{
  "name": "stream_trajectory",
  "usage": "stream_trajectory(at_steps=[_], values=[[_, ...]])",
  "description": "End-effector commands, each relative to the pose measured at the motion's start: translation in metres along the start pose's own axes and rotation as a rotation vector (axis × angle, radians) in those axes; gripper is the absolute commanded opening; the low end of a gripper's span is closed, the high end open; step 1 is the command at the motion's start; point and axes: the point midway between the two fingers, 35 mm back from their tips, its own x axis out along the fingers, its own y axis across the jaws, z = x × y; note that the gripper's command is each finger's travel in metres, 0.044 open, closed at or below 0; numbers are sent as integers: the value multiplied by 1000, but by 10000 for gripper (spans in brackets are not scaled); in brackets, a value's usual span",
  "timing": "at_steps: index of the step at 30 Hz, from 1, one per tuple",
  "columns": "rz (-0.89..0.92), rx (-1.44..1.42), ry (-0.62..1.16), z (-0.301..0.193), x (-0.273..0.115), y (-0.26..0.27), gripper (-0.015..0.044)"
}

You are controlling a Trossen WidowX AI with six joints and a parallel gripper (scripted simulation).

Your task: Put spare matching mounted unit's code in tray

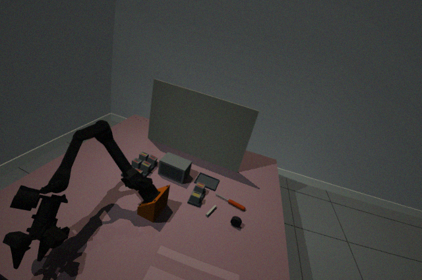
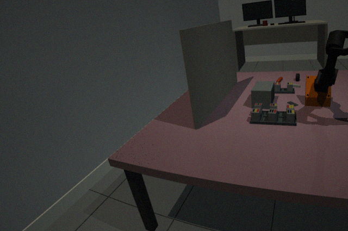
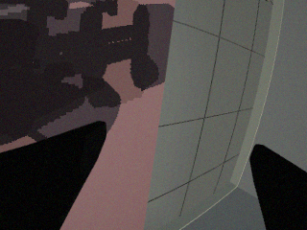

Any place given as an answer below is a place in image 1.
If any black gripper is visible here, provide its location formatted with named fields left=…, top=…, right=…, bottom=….
left=3, top=212, right=58, bottom=269

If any orange-handled screwdriver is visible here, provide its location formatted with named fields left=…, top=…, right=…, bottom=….
left=221, top=196, right=245, bottom=210

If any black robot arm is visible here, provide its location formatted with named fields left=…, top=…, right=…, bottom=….
left=10, top=120, right=160, bottom=249

